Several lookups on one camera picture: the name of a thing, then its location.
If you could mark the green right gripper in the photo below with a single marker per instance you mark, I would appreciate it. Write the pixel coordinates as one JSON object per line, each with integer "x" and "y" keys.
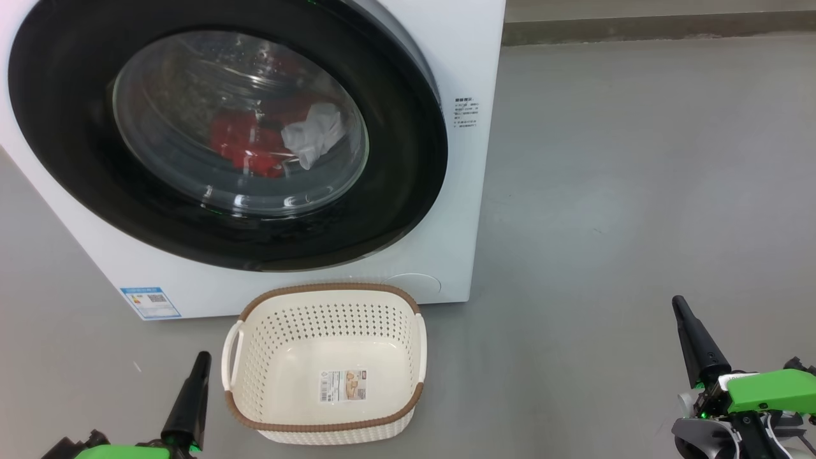
{"x": 771, "y": 389}

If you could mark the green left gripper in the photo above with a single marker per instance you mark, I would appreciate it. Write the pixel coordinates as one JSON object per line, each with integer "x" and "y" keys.
{"x": 121, "y": 452}

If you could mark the red garment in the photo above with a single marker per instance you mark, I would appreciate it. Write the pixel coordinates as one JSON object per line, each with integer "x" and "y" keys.
{"x": 239, "y": 143}

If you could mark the white garment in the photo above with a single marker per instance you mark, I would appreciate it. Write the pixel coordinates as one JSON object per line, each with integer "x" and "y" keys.
{"x": 315, "y": 131}

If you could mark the black round glass washer door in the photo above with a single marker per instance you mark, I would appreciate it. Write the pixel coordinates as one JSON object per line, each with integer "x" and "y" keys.
{"x": 64, "y": 95}

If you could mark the cream perforated basket brown rim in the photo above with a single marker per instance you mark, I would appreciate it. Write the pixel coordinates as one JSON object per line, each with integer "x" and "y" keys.
{"x": 287, "y": 395}

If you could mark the white product label sticker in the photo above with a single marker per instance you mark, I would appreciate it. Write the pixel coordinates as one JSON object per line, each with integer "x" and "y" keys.
{"x": 343, "y": 386}

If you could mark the white front-load washing machine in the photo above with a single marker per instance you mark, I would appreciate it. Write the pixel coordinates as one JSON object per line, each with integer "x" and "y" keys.
{"x": 459, "y": 223}

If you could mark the blue energy label sticker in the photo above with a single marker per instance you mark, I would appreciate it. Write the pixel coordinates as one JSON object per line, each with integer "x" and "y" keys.
{"x": 150, "y": 303}

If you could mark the round white filter cover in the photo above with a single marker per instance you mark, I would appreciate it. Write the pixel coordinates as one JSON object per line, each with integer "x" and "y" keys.
{"x": 414, "y": 284}

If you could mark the black text notice sticker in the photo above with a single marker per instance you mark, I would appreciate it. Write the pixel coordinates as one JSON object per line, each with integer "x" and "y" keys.
{"x": 466, "y": 113}

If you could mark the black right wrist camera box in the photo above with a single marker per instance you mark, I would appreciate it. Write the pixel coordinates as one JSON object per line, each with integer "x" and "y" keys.
{"x": 803, "y": 366}

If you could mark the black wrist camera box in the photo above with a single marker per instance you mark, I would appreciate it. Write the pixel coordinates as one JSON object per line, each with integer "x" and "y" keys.
{"x": 76, "y": 445}
{"x": 803, "y": 366}

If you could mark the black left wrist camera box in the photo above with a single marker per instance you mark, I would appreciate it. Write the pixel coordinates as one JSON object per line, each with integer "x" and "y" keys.
{"x": 76, "y": 445}

